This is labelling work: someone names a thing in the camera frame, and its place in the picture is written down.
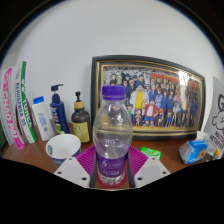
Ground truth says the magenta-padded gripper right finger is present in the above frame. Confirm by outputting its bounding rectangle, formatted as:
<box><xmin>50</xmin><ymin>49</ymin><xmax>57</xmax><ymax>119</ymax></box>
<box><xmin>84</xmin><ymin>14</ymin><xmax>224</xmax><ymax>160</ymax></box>
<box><xmin>127</xmin><ymin>146</ymin><xmax>171</xmax><ymax>189</ymax></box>

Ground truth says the dark blue pump bottle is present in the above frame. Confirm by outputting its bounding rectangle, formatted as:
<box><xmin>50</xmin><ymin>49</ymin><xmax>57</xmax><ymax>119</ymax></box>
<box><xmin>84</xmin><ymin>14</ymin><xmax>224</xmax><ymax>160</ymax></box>
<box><xmin>48</xmin><ymin>83</ymin><xmax>71</xmax><ymax>136</ymax></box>

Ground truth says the white tall tube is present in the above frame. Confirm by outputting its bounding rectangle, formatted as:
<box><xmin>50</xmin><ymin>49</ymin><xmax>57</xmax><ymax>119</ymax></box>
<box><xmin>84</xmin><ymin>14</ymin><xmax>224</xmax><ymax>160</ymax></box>
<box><xmin>14</xmin><ymin>60</ymin><xmax>39</xmax><ymax>145</ymax></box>

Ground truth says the blue patterned paper cup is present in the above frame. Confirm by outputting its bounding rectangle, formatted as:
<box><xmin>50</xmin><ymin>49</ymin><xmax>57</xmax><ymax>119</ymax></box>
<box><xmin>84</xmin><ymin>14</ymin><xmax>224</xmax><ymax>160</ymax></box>
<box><xmin>44</xmin><ymin>133</ymin><xmax>82</xmax><ymax>167</ymax></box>

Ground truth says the framed group picture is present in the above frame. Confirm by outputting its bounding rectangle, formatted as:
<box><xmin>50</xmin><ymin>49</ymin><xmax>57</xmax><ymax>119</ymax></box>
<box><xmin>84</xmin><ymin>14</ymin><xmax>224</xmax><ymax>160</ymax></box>
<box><xmin>90</xmin><ymin>54</ymin><xmax>207</xmax><ymax>141</ymax></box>

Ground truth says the white bottle with blue cap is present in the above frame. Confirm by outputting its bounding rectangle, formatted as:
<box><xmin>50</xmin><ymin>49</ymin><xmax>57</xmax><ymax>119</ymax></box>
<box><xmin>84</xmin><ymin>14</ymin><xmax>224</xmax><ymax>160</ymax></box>
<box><xmin>31</xmin><ymin>95</ymin><xmax>56</xmax><ymax>142</ymax></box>

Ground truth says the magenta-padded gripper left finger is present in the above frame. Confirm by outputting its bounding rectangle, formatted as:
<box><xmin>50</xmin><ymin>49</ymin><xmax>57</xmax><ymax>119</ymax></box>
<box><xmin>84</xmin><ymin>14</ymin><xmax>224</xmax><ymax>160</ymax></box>
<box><xmin>53</xmin><ymin>145</ymin><xmax>98</xmax><ymax>189</ymax></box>

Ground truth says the white printed paper bag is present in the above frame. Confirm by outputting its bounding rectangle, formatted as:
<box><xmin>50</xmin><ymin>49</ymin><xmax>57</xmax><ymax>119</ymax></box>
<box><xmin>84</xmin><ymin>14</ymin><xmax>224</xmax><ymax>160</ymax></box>
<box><xmin>202</xmin><ymin>76</ymin><xmax>224</xmax><ymax>162</ymax></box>

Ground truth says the blue tissue pack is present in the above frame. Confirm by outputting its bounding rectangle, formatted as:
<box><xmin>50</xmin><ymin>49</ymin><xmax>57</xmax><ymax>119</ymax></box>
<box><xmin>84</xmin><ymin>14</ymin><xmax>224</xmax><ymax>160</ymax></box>
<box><xmin>177</xmin><ymin>130</ymin><xmax>210</xmax><ymax>165</ymax></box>

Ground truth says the clear purple-capped water bottle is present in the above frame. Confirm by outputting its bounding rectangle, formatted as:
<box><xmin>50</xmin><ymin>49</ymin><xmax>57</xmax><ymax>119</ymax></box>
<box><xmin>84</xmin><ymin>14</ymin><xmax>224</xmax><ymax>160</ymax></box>
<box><xmin>91</xmin><ymin>84</ymin><xmax>134</xmax><ymax>187</ymax></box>

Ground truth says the small green box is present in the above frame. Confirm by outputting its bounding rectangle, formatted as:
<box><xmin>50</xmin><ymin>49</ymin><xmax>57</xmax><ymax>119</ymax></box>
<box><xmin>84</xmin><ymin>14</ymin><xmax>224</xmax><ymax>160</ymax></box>
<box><xmin>139</xmin><ymin>146</ymin><xmax>163</xmax><ymax>161</ymax></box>

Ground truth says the brown pump bottle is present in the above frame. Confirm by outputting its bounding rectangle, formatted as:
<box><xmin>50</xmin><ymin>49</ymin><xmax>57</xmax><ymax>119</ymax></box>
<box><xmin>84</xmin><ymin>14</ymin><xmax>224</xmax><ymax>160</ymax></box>
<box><xmin>70</xmin><ymin>90</ymin><xmax>92</xmax><ymax>144</ymax></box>

